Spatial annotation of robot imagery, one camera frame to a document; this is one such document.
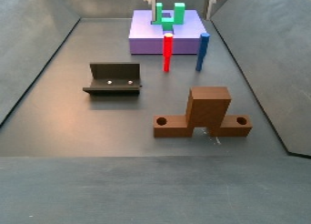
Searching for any brown T-shaped wooden block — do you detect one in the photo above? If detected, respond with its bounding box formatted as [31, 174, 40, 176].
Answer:
[154, 87, 252, 137]

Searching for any black angle bracket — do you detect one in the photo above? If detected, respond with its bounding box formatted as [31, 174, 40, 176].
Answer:
[83, 62, 142, 95]

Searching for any purple square board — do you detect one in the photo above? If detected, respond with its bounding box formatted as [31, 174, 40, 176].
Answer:
[128, 10, 206, 55]

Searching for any blue hexagonal peg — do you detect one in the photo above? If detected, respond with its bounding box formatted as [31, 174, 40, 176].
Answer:
[196, 33, 210, 72]

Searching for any green U-shaped block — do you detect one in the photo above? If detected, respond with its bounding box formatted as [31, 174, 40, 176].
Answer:
[152, 3, 186, 31]

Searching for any red cylindrical peg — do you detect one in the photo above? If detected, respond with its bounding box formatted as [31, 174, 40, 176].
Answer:
[163, 33, 174, 73]

